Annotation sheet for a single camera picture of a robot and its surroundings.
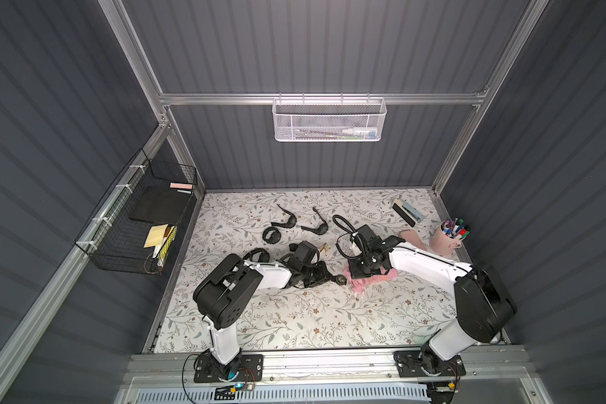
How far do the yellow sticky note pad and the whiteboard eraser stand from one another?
92 cm

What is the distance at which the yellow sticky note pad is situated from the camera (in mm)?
718

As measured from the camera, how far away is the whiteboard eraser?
3.54ft
